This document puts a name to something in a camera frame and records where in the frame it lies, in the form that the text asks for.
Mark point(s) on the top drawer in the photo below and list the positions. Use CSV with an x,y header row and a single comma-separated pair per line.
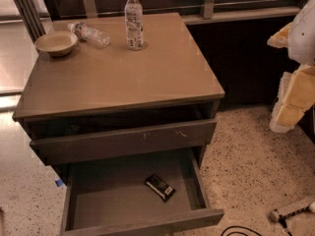
x,y
100,145

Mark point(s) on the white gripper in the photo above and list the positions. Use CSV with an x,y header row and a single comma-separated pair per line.
x,y
303,36

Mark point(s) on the open middle drawer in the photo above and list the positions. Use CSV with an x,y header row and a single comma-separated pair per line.
x,y
109,197

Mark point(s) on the metal railing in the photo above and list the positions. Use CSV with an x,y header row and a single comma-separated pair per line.
x,y
193,12

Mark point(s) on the upright clear water bottle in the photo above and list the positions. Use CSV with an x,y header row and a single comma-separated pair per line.
x,y
133,13

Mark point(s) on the brown drawer cabinet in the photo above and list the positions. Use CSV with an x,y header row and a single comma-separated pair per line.
x,y
114,88

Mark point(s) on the black rxbar chocolate bar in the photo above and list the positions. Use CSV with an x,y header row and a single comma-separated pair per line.
x,y
161,188

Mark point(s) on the blue tape piece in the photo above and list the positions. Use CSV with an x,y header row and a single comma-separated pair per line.
x,y
59,182

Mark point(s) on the lying clear water bottle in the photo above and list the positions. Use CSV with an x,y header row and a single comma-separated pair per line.
x,y
96,37

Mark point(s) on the beige bowl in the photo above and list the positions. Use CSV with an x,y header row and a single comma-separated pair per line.
x,y
56,44

